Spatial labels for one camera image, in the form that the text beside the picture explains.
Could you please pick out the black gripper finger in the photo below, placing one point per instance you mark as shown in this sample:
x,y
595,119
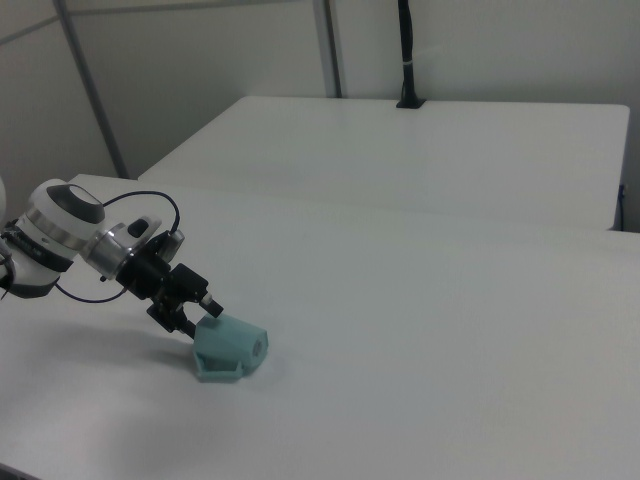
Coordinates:
x,y
188,327
211,306

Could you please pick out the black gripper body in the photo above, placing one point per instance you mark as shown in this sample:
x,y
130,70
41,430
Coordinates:
x,y
150,277

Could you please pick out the teal hexagonal plastic cup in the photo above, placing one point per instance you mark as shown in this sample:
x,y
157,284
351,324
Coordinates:
x,y
225,342

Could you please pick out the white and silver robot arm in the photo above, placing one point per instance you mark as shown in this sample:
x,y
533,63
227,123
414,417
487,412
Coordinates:
x,y
50,235

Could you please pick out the grey wrist-mounted module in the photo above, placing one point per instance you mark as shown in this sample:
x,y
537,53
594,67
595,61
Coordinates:
x,y
175,244

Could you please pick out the white side table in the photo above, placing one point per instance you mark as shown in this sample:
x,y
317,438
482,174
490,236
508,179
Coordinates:
x,y
400,160

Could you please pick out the grey partition corner post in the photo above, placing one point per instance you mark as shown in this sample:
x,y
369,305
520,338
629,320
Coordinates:
x,y
327,50

